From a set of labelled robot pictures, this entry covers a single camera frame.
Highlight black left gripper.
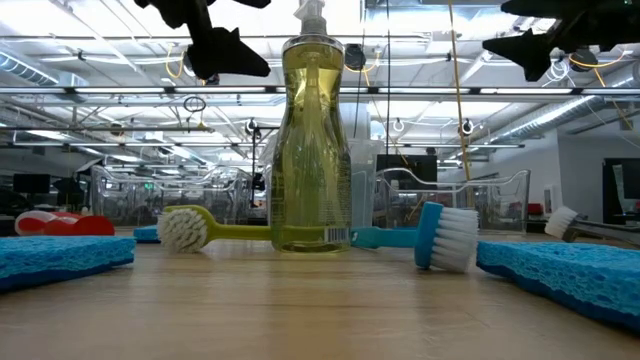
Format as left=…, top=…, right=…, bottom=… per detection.
left=132, top=0, right=273, bottom=81

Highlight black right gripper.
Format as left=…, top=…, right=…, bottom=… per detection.
left=482, top=0, right=640, bottom=83

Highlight clear yellow-green soap bottle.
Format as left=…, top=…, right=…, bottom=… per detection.
left=269, top=0, right=354, bottom=254

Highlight grey dish brush white bristles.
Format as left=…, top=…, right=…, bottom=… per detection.
left=543, top=205, right=640, bottom=250

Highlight blue kitchen sponge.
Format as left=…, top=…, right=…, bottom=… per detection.
left=132, top=224, right=162, bottom=245
left=475, top=240, right=640, bottom=335
left=0, top=235, right=138, bottom=294

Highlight red dish brush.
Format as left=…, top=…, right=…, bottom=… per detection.
left=13, top=209, right=117, bottom=237

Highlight shallow clear plastic tray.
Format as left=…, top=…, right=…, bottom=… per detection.
left=89, top=163, right=255, bottom=227
left=380, top=167, right=532, bottom=235

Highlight black monitor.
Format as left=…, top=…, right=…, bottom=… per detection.
left=375, top=153, right=439, bottom=185
left=12, top=172, right=52, bottom=195

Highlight deep clear plastic tub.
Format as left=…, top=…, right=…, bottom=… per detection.
left=266, top=130, right=390, bottom=230

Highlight yellow-green dish brush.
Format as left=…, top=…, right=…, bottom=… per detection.
left=156, top=204, right=275, bottom=255

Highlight blue dish brush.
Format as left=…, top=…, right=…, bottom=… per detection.
left=350, top=200, right=480, bottom=274

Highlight yellow hanging cable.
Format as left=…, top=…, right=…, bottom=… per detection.
left=447, top=0, right=475, bottom=182

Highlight black ceiling cord reel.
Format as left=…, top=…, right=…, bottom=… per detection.
left=343, top=42, right=367, bottom=72

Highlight white wall dispenser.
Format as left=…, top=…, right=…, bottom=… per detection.
left=543, top=184, right=563, bottom=215

